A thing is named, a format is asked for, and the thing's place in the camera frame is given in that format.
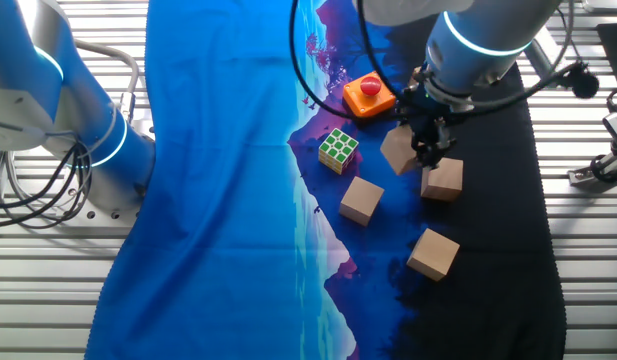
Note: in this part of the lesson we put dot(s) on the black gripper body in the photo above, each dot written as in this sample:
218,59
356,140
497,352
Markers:
433,114

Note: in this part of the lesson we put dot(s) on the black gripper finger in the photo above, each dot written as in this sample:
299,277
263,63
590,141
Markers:
438,152
420,140

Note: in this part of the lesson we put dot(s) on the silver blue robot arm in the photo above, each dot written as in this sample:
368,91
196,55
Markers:
88,110

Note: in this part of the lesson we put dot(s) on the orange box with red button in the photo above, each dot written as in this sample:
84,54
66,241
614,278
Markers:
368,97

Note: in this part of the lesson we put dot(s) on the green faced puzzle cube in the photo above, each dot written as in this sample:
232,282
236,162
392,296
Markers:
338,150

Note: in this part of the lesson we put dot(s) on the black flat slab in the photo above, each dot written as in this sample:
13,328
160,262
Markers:
615,55

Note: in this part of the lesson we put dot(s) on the blue black landscape cloth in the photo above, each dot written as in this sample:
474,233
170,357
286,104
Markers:
213,200

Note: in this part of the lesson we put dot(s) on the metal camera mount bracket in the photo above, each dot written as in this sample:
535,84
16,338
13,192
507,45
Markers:
595,172

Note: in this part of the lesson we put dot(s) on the silver ribbed depth camera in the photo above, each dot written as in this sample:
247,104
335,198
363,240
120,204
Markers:
605,4

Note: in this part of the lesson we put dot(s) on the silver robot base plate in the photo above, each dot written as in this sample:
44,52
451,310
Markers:
108,222

